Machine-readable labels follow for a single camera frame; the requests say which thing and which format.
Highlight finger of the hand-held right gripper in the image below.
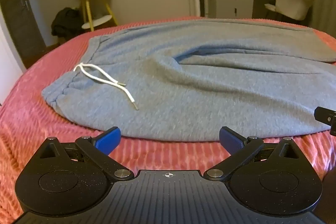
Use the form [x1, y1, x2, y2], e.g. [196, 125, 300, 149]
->
[314, 106, 336, 135]

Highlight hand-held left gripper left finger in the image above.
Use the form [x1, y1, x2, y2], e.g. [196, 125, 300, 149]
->
[39, 126, 132, 180]

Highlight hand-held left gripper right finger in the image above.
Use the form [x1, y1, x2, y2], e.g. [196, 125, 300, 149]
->
[206, 126, 303, 180]

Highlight grey-blue sweat pants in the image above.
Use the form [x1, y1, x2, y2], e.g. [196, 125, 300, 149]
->
[41, 18, 336, 142]

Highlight pink ribbed blanket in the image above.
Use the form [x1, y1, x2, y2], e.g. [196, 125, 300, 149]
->
[0, 15, 336, 224]

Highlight black bag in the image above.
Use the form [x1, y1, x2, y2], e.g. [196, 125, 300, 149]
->
[51, 7, 85, 37]

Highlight grey cabinet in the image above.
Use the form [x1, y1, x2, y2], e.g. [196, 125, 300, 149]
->
[207, 0, 255, 19]

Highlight dark door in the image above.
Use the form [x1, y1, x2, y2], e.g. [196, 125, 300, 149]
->
[0, 0, 48, 62]

